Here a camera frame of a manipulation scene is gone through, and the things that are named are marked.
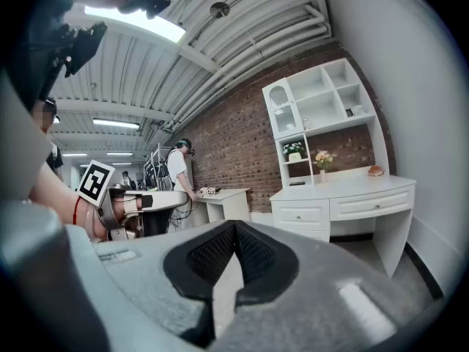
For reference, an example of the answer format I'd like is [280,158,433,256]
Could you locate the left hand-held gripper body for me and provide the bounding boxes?
[75,159,129,242]

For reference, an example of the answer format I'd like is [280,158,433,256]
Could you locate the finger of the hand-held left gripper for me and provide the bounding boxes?
[123,190,191,213]
[108,213,144,241]

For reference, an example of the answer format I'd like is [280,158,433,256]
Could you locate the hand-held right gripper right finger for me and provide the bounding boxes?
[215,219,446,352]

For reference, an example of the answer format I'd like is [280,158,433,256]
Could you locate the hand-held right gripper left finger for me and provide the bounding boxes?
[0,199,236,352]

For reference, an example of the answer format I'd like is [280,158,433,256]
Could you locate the small white desk drawer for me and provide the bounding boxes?
[274,200,330,230]

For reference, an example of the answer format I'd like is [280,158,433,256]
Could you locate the wide white desk drawer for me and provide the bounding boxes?
[329,190,411,222]

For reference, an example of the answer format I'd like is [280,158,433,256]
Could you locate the person's left forearm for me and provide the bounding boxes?
[28,162,109,243]

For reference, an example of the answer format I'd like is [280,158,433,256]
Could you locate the clothes rack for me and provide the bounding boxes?
[142,143,173,192]

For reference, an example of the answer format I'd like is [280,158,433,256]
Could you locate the small white table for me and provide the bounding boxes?
[190,187,251,230]

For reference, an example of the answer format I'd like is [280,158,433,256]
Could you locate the person's grey shirt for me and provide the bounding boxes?
[0,67,53,207]

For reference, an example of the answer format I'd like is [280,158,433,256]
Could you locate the black baseboard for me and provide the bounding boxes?
[402,241,445,301]

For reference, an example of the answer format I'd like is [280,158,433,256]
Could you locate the white desk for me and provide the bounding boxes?
[269,165,418,279]

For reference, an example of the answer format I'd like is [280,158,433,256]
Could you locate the white flowers in pot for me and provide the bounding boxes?
[282,142,307,163]

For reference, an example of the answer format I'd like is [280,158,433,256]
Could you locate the orange flowers in vase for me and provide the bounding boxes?
[314,150,338,183]

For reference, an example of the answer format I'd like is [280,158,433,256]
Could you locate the large ceiling light panel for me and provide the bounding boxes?
[84,4,187,44]

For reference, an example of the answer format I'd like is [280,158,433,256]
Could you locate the white ceiling pipes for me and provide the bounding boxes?
[160,4,334,135]

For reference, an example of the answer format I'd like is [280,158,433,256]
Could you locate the white hutch shelf unit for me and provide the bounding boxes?
[261,58,390,189]

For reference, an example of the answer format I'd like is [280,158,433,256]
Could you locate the round ceiling fixture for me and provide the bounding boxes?
[209,1,231,20]

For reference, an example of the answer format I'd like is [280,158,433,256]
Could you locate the black cables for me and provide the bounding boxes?
[169,196,201,231]

